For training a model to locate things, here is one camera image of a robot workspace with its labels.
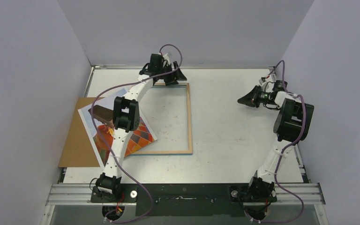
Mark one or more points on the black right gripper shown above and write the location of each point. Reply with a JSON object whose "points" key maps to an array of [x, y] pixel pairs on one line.
{"points": [[255, 96]]}

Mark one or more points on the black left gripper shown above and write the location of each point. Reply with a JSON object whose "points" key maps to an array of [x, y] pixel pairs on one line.
{"points": [[172, 80]]}

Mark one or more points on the blue wooden picture frame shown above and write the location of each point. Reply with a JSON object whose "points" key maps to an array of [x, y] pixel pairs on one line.
{"points": [[190, 124]]}

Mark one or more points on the hot air balloon photo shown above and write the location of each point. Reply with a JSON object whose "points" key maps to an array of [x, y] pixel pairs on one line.
{"points": [[100, 126]]}

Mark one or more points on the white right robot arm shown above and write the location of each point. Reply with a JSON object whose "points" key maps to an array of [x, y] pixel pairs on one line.
{"points": [[291, 126]]}

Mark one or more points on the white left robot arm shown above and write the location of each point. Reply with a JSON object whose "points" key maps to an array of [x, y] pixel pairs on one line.
{"points": [[126, 118]]}

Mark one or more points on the brown cardboard backing board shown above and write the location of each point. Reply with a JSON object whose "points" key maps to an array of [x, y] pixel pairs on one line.
{"points": [[77, 150]]}

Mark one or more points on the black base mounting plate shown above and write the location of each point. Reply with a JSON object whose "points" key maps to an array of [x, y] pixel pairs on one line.
{"points": [[190, 200]]}

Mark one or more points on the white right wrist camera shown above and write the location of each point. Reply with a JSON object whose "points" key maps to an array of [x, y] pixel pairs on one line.
{"points": [[263, 81]]}

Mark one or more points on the aluminium front rail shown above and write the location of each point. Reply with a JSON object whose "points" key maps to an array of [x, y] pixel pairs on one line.
{"points": [[80, 194]]}

